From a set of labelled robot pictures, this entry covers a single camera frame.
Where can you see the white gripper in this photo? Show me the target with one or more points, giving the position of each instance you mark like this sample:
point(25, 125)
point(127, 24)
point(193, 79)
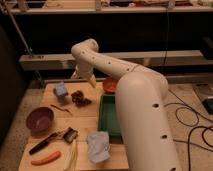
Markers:
point(85, 70)

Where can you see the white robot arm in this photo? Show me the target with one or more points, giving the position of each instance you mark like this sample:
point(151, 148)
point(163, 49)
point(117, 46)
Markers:
point(139, 96)

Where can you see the red bowl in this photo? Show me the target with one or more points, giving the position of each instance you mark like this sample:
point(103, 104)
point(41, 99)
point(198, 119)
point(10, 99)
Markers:
point(109, 85)

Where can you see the purple bowl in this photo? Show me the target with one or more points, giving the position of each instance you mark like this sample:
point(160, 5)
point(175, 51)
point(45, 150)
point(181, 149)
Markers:
point(39, 119)

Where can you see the green plastic tray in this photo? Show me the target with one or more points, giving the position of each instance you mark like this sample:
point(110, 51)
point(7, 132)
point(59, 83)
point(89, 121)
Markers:
point(107, 120)

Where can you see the light blue crumpled cloth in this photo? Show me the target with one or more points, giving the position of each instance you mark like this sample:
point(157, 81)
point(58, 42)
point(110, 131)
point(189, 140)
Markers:
point(98, 146)

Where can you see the orange carrot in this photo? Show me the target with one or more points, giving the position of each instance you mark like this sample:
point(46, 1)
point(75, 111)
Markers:
point(52, 157)

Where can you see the upper wooden shelf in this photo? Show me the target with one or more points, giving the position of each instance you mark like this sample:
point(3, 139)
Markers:
point(103, 6)

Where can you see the blue box on floor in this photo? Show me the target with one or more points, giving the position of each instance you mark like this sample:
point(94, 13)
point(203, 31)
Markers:
point(208, 105)

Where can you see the wooden beam rail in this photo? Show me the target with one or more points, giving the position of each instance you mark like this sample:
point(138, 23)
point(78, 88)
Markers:
point(152, 59)

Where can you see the black handled peeler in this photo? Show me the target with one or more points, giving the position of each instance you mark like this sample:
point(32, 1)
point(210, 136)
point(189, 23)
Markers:
point(45, 142)

